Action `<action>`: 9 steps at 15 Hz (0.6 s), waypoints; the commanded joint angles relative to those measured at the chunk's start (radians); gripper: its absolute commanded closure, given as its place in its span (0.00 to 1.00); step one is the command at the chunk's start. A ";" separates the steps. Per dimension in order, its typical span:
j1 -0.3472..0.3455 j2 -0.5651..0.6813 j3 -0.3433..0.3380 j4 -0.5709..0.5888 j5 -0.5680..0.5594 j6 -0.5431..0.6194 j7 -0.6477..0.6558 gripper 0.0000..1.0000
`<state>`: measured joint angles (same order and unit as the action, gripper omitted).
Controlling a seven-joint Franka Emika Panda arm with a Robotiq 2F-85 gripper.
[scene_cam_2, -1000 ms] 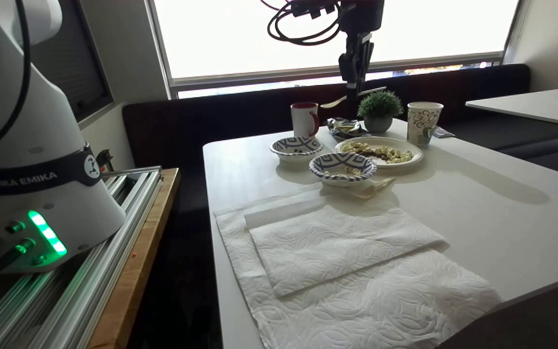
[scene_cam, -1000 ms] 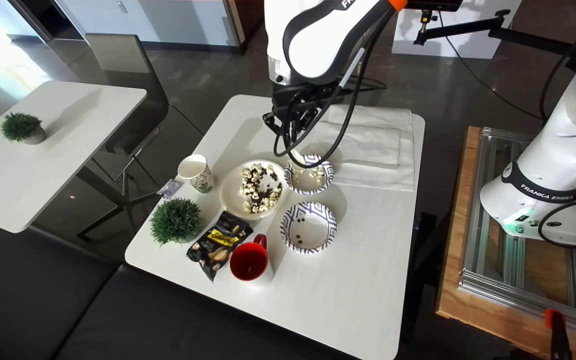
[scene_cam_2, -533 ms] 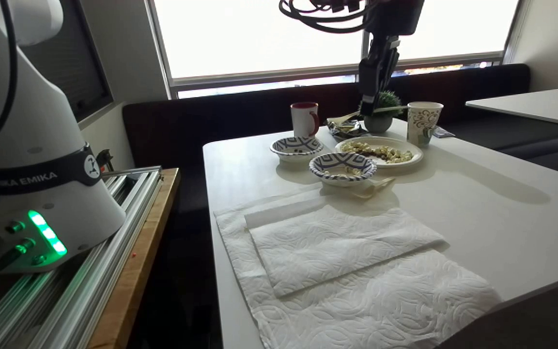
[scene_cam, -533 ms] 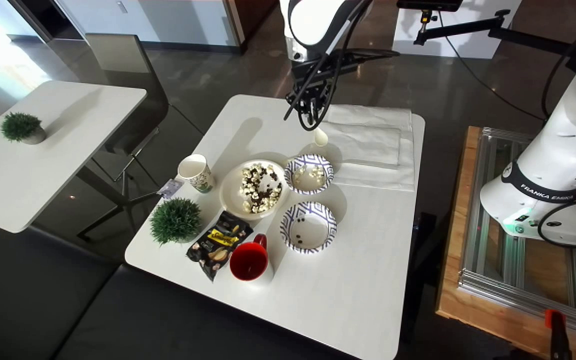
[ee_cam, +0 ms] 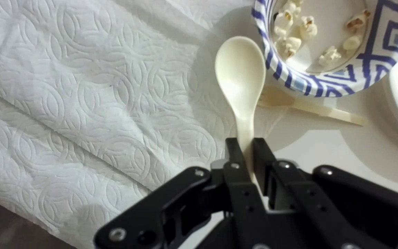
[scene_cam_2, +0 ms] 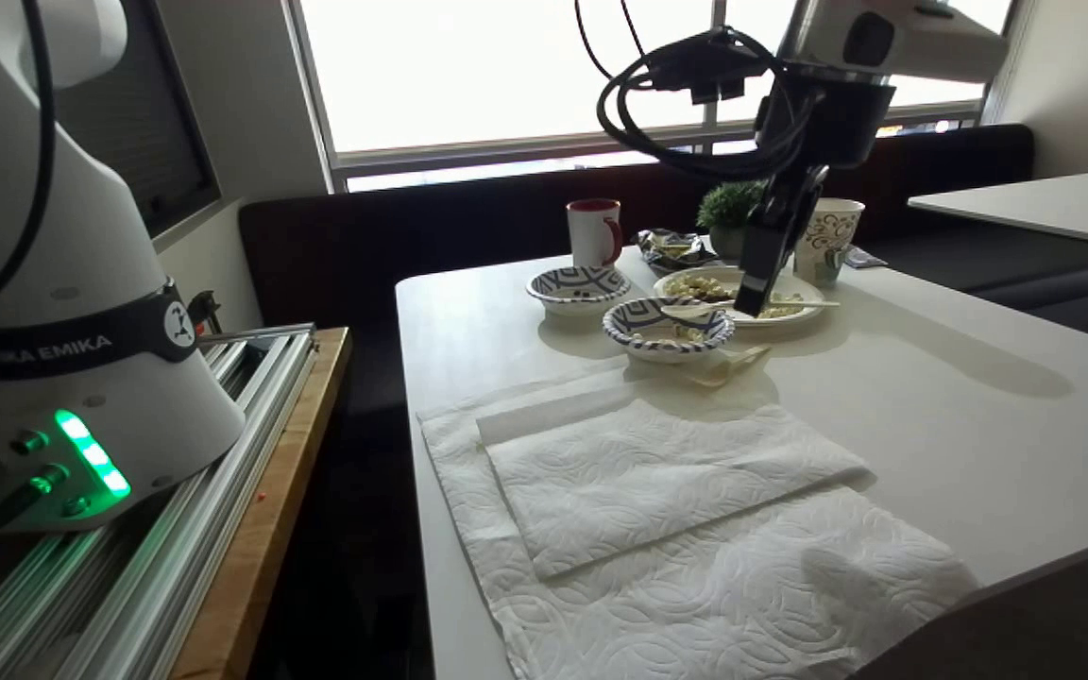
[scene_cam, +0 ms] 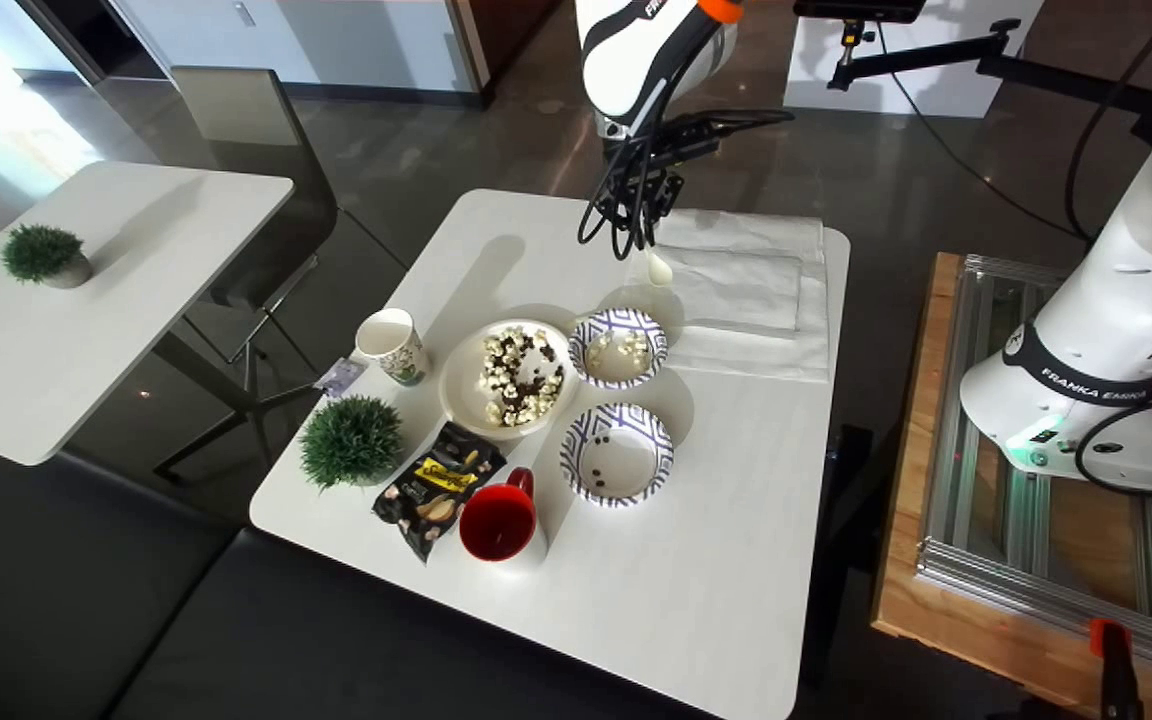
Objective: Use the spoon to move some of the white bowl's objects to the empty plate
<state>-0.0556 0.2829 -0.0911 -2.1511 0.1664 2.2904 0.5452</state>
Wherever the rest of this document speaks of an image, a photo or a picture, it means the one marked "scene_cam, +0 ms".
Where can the white folded cloth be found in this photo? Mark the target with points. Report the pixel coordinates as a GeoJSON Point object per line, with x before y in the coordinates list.
{"type": "Point", "coordinates": [746, 290]}

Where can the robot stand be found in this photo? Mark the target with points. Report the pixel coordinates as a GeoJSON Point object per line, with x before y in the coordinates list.
{"type": "Point", "coordinates": [1026, 540]}

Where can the red mug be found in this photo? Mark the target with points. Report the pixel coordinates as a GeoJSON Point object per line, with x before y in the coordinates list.
{"type": "Point", "coordinates": [498, 520]}

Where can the orange clamp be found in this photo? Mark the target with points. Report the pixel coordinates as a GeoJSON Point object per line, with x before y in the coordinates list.
{"type": "Point", "coordinates": [1116, 665]}

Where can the black snack packet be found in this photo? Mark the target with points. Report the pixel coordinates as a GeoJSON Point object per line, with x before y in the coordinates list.
{"type": "Point", "coordinates": [431, 490]}

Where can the green plant in grey pot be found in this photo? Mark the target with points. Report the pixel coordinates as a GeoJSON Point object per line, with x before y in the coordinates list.
{"type": "Point", "coordinates": [41, 255]}

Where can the dark chair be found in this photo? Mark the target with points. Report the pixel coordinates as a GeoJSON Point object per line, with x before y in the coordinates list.
{"type": "Point", "coordinates": [256, 180]}

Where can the chocolate pieces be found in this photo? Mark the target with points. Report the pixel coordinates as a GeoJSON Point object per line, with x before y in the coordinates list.
{"type": "Point", "coordinates": [597, 478]}

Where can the white plastic spoon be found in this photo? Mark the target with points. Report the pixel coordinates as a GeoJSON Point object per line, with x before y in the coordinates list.
{"type": "Point", "coordinates": [658, 270]}

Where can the heap of popcorn and chocolate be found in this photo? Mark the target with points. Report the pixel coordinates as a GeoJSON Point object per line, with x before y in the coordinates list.
{"type": "Point", "coordinates": [521, 375]}

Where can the white plate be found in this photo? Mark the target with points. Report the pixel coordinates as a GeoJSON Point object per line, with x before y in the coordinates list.
{"type": "Point", "coordinates": [461, 385]}

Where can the patterned paper bowl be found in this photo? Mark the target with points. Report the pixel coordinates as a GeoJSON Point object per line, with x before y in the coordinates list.
{"type": "Point", "coordinates": [626, 485]}
{"type": "Point", "coordinates": [591, 330]}

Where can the white cabinet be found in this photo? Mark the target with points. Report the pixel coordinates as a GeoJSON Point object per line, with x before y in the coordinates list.
{"type": "Point", "coordinates": [936, 95]}

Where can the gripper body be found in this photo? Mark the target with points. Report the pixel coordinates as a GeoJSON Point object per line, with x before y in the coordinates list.
{"type": "Point", "coordinates": [658, 190]}

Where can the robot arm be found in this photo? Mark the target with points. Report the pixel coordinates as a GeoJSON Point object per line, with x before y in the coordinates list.
{"type": "Point", "coordinates": [1116, 310]}

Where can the white side table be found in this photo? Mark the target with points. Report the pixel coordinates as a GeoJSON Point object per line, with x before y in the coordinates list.
{"type": "Point", "coordinates": [56, 340]}

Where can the camera on mount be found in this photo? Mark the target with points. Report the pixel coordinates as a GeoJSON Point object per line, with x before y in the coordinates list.
{"type": "Point", "coordinates": [1016, 70]}

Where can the white paper cup with print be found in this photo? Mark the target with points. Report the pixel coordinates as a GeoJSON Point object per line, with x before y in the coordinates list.
{"type": "Point", "coordinates": [394, 350]}

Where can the small green artificial plant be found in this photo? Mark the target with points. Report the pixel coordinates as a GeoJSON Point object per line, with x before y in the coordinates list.
{"type": "Point", "coordinates": [351, 442]}

